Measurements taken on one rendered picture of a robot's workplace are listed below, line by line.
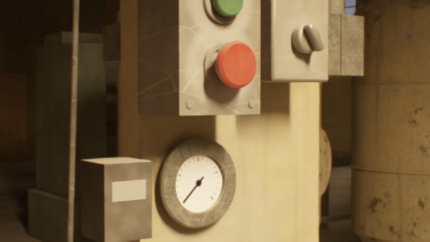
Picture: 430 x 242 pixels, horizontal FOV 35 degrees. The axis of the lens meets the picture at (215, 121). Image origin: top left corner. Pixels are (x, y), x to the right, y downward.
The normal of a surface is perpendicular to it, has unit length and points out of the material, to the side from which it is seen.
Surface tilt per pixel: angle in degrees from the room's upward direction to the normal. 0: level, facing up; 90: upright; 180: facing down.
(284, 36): 90
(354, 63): 90
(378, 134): 90
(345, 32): 90
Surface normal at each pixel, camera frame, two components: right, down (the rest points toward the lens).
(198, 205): 0.57, 0.03
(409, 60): -0.40, 0.04
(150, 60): -0.82, 0.02
